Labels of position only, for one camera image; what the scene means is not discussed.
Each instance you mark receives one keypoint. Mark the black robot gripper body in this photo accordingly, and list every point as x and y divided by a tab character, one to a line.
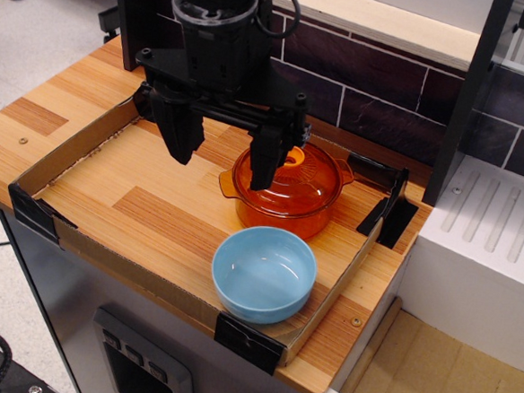
224	65

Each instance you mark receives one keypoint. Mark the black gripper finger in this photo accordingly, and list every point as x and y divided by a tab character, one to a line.
180	126
269	147

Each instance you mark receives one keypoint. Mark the orange glass pot lid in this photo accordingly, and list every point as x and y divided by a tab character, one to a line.
309	181

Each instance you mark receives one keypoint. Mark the orange glass pot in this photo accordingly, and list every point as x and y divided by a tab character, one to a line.
304	227

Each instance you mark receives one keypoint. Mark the light blue bowl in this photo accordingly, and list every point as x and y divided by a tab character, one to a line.
264	275

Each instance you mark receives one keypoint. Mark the dark grey shelf upright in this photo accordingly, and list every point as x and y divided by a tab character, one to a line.
452	146

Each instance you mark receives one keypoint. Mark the cardboard fence with black tape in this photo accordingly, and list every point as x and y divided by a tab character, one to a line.
112	195

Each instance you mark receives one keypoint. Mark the white sink drainboard unit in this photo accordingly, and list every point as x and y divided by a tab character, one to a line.
465	275

